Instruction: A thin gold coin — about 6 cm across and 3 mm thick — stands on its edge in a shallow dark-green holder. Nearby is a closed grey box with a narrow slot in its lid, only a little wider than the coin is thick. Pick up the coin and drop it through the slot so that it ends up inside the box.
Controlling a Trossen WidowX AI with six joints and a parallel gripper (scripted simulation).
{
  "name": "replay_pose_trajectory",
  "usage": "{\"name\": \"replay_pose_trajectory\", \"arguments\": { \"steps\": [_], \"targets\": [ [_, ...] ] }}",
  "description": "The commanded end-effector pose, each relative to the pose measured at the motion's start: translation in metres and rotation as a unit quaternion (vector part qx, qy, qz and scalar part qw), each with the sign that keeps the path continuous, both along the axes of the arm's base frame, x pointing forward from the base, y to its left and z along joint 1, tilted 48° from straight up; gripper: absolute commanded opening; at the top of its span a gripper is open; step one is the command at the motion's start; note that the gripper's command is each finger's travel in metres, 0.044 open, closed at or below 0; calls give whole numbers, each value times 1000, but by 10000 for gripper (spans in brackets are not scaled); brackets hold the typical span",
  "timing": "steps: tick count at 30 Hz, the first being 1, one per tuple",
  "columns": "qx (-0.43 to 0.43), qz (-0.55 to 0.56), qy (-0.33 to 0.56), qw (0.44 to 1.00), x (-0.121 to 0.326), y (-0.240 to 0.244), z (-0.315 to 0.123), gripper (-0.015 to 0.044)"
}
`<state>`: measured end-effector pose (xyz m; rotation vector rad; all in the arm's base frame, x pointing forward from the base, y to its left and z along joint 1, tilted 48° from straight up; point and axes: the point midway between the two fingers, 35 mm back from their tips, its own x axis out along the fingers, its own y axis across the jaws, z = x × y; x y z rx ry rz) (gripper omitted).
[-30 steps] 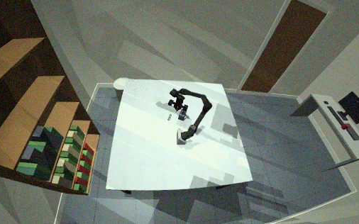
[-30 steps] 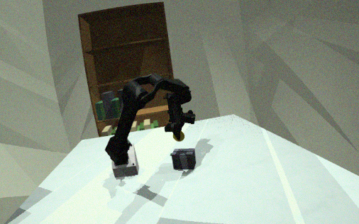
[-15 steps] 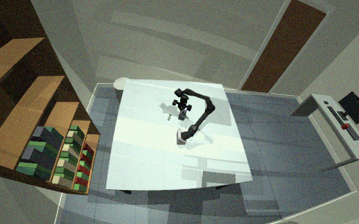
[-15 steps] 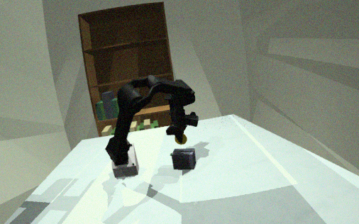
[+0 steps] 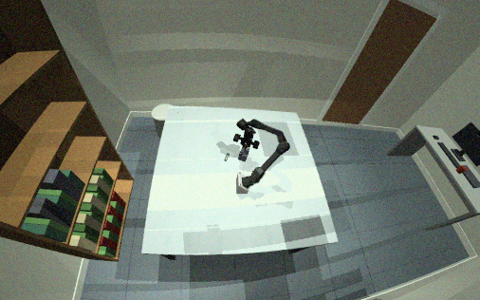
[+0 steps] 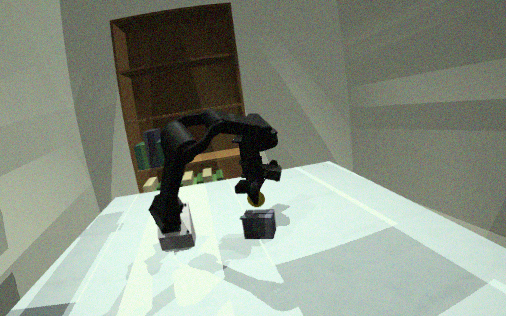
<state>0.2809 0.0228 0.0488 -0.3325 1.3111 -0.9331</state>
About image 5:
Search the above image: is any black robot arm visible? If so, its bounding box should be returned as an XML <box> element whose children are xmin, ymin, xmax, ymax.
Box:
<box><xmin>236</xmin><ymin>118</ymin><xmax>290</xmax><ymax>189</ymax></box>

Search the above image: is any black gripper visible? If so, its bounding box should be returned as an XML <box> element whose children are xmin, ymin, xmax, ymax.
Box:
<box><xmin>233</xmin><ymin>134</ymin><xmax>260</xmax><ymax>149</ymax></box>

